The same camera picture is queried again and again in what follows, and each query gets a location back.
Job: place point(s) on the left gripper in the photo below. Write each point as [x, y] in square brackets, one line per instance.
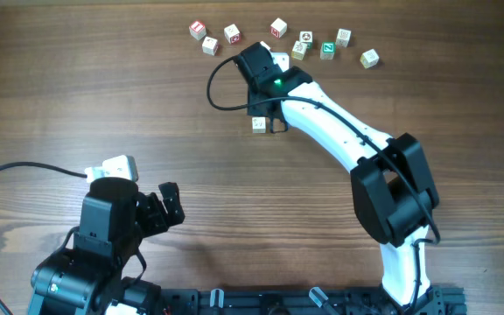
[149, 205]

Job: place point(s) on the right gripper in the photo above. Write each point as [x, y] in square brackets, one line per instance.
[252, 95]

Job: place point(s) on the plain wooden base block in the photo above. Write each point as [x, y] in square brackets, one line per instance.
[259, 124]

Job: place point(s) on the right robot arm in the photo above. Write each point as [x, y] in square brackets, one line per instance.
[393, 190]

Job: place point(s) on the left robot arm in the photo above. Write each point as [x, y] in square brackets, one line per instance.
[88, 277]

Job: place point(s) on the wooden block yellow side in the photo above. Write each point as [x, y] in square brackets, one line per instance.
[299, 50]

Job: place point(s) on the wooden block animal face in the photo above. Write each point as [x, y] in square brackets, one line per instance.
[306, 37]

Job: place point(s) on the green letter Z block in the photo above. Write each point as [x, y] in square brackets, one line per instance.
[327, 50]

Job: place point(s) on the wooden block red letter side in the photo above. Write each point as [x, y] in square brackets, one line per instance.
[278, 28]

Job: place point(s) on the wooden block red picture side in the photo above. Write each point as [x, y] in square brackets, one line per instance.
[232, 34]

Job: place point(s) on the plain wooden block red side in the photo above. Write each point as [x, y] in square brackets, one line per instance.
[210, 45]

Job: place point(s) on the wooden block pattern top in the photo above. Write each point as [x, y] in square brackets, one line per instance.
[343, 37]

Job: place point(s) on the yellow sided wooden block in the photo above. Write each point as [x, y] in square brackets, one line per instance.
[369, 58]

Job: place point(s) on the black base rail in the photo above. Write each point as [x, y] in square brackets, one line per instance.
[362, 300]

